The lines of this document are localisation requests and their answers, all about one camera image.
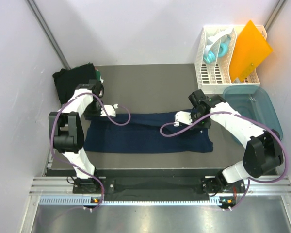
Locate orange plastic folder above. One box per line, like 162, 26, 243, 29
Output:
229, 20, 273, 83

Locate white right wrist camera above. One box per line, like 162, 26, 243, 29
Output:
173, 111, 193, 127

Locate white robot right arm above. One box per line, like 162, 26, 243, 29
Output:
188, 89, 284, 192

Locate folded green t shirt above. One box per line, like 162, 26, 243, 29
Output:
74, 62, 105, 83

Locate translucent teal plastic bin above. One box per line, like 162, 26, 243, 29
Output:
223, 85, 283, 139

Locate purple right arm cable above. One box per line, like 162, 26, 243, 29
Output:
160, 111, 290, 211

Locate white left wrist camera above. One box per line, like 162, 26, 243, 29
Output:
100, 104, 119, 117

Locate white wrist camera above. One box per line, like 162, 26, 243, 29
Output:
173, 111, 193, 127
100, 104, 119, 117

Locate aluminium frame rail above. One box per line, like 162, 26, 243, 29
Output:
20, 169, 291, 233

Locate teal headphones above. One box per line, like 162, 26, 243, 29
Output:
203, 27, 233, 64

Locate folded black t shirt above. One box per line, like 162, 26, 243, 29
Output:
52, 68, 90, 105

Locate right aluminium corner post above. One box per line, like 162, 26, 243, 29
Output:
264, 0, 287, 32

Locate navy blue t shirt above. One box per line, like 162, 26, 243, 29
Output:
84, 112, 213, 154

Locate left aluminium corner post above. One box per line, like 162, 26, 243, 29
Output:
25, 0, 71, 70

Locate white slotted file organizer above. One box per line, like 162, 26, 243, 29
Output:
194, 25, 260, 94

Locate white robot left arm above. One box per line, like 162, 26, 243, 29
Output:
48, 80, 104, 193

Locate aluminium corner post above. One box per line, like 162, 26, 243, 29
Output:
25, 0, 71, 70
264, 0, 287, 32

